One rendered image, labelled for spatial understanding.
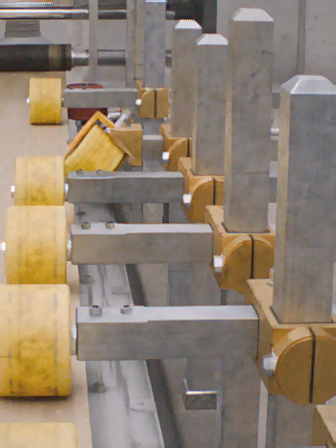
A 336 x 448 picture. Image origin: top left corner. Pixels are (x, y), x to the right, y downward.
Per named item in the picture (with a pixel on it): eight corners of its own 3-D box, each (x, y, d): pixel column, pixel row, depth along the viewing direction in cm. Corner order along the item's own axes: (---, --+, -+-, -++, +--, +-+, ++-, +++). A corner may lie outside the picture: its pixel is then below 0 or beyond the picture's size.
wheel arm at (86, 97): (322, 107, 211) (322, 87, 210) (326, 110, 208) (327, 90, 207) (43, 105, 207) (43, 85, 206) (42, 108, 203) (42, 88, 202)
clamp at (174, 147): (199, 159, 164) (200, 123, 162) (211, 179, 151) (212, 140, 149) (154, 159, 163) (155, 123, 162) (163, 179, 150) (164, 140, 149)
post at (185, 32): (190, 369, 163) (198, 19, 152) (193, 378, 160) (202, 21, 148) (165, 370, 163) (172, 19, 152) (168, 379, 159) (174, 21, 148)
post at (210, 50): (214, 442, 139) (226, 33, 128) (218, 454, 135) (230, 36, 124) (184, 442, 139) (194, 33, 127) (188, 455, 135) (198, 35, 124)
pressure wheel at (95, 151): (87, 188, 162) (125, 144, 161) (88, 200, 155) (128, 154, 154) (53, 160, 161) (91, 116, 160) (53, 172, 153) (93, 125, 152)
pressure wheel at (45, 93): (61, 96, 199) (61, 133, 205) (61, 69, 205) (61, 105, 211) (26, 96, 199) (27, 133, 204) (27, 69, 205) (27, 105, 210)
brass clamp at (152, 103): (166, 108, 212) (166, 80, 211) (173, 119, 199) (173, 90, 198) (131, 108, 211) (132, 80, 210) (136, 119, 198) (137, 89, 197)
